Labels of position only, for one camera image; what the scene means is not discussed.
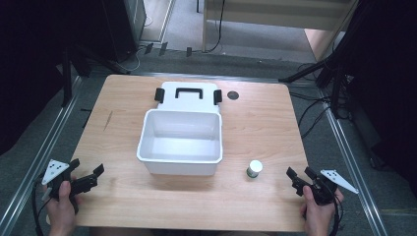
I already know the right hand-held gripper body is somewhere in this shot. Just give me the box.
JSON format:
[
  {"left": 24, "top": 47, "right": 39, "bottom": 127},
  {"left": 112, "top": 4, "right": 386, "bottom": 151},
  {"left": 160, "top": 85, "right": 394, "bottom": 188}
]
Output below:
[{"left": 292, "top": 168, "right": 359, "bottom": 207}]

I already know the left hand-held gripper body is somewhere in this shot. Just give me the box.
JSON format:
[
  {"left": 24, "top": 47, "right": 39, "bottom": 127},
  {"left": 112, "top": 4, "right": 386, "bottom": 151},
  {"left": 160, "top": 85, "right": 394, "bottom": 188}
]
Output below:
[{"left": 40, "top": 158, "right": 99, "bottom": 203}]

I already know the small white bottle green label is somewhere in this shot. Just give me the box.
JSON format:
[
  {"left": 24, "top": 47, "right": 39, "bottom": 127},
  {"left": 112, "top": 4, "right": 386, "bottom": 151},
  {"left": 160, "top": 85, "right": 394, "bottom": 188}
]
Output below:
[{"left": 246, "top": 159, "right": 264, "bottom": 179}]

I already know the white plastic storage box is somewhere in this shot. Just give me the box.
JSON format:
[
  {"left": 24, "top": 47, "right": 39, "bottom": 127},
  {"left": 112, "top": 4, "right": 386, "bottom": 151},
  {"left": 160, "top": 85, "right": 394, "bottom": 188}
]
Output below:
[{"left": 136, "top": 108, "right": 224, "bottom": 177}]

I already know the person's right hand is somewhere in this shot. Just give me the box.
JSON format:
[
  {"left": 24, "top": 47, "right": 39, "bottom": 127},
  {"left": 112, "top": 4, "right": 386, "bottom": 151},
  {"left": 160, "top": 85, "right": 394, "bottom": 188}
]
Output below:
[{"left": 299, "top": 184, "right": 345, "bottom": 236}]

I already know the person's left hand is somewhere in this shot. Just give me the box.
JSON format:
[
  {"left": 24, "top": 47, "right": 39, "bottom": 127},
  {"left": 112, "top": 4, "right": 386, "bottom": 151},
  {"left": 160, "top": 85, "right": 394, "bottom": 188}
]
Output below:
[{"left": 44, "top": 180, "right": 81, "bottom": 236}]

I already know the black metal stand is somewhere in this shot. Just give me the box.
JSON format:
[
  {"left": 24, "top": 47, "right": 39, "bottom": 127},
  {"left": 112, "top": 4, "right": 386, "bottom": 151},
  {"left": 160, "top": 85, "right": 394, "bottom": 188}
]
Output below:
[{"left": 60, "top": 45, "right": 74, "bottom": 108}]

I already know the black tripod stand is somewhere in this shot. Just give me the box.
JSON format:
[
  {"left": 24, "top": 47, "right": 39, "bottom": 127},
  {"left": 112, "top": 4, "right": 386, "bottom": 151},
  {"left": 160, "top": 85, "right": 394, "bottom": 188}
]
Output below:
[{"left": 278, "top": 38, "right": 353, "bottom": 120}]

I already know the dark curtain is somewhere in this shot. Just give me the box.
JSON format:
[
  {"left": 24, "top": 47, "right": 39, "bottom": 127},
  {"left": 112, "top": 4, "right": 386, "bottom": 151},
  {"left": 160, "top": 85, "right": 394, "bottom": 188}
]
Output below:
[
  {"left": 0, "top": 0, "right": 109, "bottom": 156},
  {"left": 333, "top": 0, "right": 417, "bottom": 195}
]

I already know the black computer tower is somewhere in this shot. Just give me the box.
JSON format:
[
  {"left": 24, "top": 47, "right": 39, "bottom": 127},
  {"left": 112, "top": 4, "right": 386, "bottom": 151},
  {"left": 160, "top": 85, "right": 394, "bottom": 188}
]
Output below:
[{"left": 99, "top": 0, "right": 148, "bottom": 64}]

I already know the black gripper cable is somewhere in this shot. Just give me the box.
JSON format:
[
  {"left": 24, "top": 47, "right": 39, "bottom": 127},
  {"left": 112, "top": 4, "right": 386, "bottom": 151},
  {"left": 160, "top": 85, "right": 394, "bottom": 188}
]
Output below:
[
  {"left": 328, "top": 195, "right": 344, "bottom": 236},
  {"left": 30, "top": 180, "right": 51, "bottom": 236}
]

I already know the metal floor rail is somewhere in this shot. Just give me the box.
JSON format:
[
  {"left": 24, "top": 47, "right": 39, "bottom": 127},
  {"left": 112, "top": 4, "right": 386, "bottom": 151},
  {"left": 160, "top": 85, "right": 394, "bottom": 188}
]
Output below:
[
  {"left": 0, "top": 76, "right": 84, "bottom": 236},
  {"left": 318, "top": 89, "right": 390, "bottom": 236}
]

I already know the black floor cable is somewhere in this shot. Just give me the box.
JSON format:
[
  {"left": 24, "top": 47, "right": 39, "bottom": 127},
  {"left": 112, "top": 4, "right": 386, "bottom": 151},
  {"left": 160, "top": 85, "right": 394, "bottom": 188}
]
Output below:
[{"left": 289, "top": 90, "right": 332, "bottom": 140}]

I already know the white box lid black handle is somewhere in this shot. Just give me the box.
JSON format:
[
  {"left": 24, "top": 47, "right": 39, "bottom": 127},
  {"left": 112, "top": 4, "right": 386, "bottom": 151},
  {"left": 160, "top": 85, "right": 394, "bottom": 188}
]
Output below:
[{"left": 153, "top": 81, "right": 223, "bottom": 114}]

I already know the white floor cable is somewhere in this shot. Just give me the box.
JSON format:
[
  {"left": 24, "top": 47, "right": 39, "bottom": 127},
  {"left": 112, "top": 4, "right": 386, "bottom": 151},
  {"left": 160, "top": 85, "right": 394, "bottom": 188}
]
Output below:
[{"left": 116, "top": 43, "right": 147, "bottom": 75}]

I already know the black hanging cable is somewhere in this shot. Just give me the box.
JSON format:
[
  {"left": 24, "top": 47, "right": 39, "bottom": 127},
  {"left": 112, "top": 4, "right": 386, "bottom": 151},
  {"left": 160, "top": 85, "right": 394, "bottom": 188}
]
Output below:
[{"left": 208, "top": 0, "right": 227, "bottom": 54}]

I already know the light wooden furniture frame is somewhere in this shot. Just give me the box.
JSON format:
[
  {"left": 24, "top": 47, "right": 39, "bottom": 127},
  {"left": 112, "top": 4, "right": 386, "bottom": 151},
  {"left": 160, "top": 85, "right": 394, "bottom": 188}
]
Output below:
[{"left": 201, "top": 0, "right": 360, "bottom": 63}]

